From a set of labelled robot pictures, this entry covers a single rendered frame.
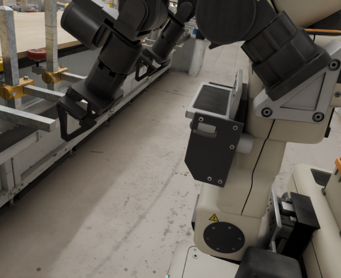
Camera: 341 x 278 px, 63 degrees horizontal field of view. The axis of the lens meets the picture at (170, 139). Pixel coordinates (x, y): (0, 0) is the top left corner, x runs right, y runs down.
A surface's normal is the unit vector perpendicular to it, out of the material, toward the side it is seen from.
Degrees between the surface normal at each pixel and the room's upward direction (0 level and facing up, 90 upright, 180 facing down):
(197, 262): 0
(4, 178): 90
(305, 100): 90
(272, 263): 0
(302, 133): 90
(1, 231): 0
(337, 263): 27
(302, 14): 94
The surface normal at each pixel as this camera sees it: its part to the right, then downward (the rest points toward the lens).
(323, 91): -0.23, 0.42
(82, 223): 0.17, -0.87
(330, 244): -0.29, -0.89
